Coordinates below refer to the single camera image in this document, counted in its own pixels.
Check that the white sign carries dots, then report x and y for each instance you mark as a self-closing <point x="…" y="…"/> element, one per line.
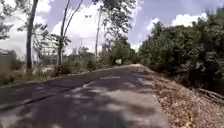
<point x="118" y="61"/>

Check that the grass verge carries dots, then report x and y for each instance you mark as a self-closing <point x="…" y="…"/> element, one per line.
<point x="23" y="76"/>

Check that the dry gravel verge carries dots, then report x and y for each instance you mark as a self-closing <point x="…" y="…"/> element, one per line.
<point x="186" y="106"/>

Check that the dense green bushes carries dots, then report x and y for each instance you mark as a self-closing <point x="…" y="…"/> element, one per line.
<point x="186" y="53"/>

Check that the grey asphalt road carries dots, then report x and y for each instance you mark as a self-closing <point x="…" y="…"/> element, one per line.
<point x="100" y="100"/>

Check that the row of trees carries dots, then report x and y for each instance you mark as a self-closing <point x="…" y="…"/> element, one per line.
<point x="63" y="36"/>

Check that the building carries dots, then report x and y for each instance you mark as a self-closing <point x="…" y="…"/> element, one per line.
<point x="6" y="58"/>

